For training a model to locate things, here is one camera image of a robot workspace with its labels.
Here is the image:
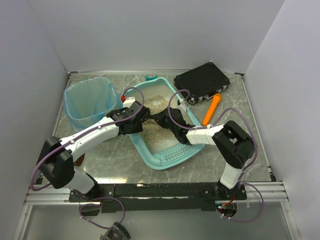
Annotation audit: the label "teal litter box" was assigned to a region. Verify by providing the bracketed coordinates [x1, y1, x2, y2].
[129, 77, 205, 170]

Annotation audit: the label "black litter scoop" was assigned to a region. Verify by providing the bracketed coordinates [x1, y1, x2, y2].
[148, 110, 166, 127]

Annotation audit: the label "white trash bin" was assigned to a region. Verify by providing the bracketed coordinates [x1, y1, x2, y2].
[62, 76, 118, 133]

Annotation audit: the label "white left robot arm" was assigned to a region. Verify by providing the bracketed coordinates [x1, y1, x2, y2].
[37, 101, 150, 196]

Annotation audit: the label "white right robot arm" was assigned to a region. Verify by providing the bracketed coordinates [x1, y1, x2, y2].
[153, 107, 258, 195]

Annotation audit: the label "beige cat litter pellets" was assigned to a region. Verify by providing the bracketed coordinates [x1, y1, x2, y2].
[140, 95, 178, 152]

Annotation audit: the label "brown metronome box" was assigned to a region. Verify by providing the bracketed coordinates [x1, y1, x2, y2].
[73, 154, 85, 167]

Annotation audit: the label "small teal block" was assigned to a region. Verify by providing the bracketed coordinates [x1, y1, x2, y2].
[145, 75, 158, 81]

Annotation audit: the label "blue plastic bin liner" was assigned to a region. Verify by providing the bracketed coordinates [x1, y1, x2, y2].
[62, 76, 119, 133]

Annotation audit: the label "black hard case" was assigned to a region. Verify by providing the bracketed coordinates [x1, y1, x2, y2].
[173, 61, 231, 105]

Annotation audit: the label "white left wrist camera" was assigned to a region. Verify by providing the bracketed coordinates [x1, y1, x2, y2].
[120, 95, 136, 108]

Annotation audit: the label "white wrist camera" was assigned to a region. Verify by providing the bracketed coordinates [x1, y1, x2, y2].
[176, 99, 189, 112]
[120, 95, 136, 108]

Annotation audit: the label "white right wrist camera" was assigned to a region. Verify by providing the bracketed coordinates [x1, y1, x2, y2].
[176, 99, 189, 112]

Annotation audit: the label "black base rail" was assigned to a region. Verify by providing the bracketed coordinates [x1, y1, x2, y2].
[68, 182, 247, 213]

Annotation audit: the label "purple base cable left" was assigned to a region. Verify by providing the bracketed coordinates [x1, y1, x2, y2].
[78, 196, 126, 229]

